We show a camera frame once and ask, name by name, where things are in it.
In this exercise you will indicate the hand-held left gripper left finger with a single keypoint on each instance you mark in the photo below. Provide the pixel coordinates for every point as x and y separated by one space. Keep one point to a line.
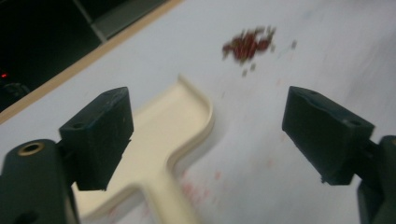
98 137

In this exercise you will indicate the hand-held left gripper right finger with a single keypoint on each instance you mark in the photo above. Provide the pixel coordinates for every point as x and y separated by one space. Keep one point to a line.
323 137

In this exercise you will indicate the cream plastic dustpan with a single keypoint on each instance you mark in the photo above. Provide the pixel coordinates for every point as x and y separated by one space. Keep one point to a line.
162 137

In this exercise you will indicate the pile of red-brown crumbs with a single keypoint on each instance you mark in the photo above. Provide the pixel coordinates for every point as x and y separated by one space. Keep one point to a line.
247 45

